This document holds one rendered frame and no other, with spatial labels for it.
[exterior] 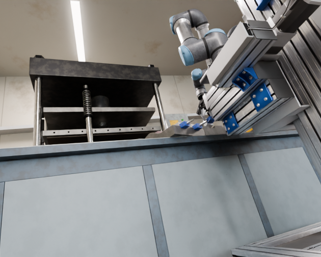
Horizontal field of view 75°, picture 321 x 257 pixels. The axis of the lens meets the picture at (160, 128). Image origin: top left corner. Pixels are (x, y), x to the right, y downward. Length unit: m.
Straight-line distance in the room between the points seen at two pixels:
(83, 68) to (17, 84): 2.94
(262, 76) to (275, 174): 0.83
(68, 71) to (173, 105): 3.10
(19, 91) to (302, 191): 4.75
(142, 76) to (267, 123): 1.62
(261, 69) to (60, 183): 0.97
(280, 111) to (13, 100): 4.58
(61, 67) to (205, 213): 1.82
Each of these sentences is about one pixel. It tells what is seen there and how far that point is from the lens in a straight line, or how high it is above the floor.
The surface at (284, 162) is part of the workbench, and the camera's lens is 1.69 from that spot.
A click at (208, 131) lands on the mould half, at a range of 1.39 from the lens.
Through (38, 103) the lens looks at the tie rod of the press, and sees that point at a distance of 2.11.
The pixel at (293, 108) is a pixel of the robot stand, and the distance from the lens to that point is 0.97.
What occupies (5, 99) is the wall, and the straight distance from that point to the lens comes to 4.97.
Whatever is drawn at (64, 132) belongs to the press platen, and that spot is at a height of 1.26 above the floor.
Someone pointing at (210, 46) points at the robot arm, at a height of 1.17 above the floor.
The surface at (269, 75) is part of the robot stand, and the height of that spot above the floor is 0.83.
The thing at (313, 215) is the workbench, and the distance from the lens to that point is 1.73.
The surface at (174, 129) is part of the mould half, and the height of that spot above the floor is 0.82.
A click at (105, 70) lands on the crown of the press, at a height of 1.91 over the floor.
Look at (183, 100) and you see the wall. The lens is 5.08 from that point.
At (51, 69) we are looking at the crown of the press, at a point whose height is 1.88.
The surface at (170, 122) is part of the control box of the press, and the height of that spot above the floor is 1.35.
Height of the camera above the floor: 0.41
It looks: 23 degrees up
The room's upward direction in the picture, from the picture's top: 13 degrees counter-clockwise
